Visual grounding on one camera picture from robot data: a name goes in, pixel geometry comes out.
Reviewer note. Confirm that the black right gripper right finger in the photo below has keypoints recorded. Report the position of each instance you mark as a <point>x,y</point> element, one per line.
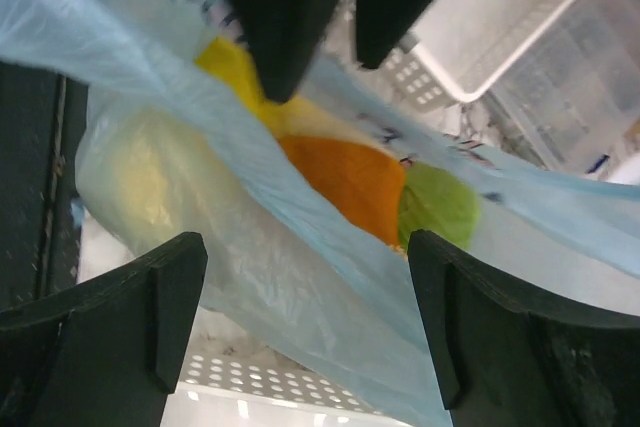
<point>509,353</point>

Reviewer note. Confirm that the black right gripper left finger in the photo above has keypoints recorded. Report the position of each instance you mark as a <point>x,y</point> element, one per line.
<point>108,351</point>

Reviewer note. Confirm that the yellow lemon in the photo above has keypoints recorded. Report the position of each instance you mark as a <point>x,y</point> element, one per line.
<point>233,65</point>

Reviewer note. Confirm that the light blue plastic grocery bag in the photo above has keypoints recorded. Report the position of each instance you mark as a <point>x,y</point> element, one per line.
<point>222,117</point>

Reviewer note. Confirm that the white perforated plastic basket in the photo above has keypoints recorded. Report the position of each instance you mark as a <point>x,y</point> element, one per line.
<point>224,391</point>

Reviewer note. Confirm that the clear plastic organizer box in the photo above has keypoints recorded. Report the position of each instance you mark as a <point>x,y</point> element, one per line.
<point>573,93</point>

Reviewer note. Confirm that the green lettuce toy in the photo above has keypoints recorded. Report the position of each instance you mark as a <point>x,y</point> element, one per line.
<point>434,200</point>

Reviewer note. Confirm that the yellow cabbage toy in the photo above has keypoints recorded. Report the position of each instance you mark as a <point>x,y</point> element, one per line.
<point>150,177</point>

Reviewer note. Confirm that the orange bread slice toy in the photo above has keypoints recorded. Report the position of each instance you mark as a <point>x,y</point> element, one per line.
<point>363,183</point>

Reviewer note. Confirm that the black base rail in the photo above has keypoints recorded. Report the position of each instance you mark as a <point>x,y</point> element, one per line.
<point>43,117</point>

